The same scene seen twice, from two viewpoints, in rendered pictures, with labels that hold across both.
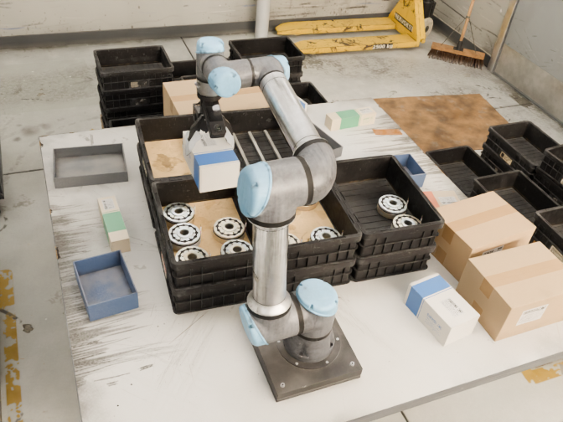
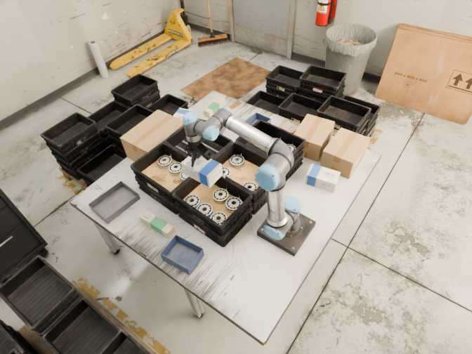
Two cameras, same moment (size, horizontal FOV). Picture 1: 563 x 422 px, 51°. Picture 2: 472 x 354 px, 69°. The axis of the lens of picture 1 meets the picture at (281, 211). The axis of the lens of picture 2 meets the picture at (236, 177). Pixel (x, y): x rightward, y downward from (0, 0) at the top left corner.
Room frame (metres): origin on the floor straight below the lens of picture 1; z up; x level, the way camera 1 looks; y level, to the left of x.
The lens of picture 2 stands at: (0.15, 0.64, 2.49)
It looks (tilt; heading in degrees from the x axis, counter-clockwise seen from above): 47 degrees down; 335
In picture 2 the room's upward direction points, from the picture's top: 4 degrees counter-clockwise
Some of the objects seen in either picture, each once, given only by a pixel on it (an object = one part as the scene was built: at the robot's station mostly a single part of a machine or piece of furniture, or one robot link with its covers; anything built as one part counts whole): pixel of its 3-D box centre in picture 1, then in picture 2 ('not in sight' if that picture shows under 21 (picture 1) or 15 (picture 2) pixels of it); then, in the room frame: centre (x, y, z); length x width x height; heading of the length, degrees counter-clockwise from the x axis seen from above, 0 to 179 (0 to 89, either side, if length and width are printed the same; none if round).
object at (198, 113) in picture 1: (208, 109); (194, 146); (1.50, 0.25, 1.25); 0.09 x 0.08 x 0.12; 26
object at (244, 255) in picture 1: (208, 216); (211, 195); (1.40, 0.23, 0.92); 0.40 x 0.30 x 0.02; 23
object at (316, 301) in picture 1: (312, 306); (289, 209); (1.08, -0.12, 0.91); 0.13 x 0.12 x 0.14; 117
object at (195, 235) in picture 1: (183, 234); (204, 209); (1.37, 0.30, 0.86); 0.10 x 0.10 x 0.01
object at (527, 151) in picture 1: (520, 167); (286, 88); (2.85, -1.32, 0.31); 0.40 x 0.30 x 0.34; 26
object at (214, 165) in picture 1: (210, 158); (201, 168); (1.47, 0.24, 1.09); 0.20 x 0.12 x 0.09; 26
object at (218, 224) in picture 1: (229, 228); (220, 194); (1.42, 0.16, 0.86); 0.10 x 0.10 x 0.01
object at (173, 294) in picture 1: (207, 253); (214, 211); (1.40, 0.23, 0.76); 0.40 x 0.30 x 0.12; 23
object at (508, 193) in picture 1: (509, 223); (301, 119); (2.32, -1.14, 0.31); 0.40 x 0.30 x 0.34; 26
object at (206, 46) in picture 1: (210, 59); (191, 123); (1.49, 0.24, 1.41); 0.09 x 0.08 x 0.11; 27
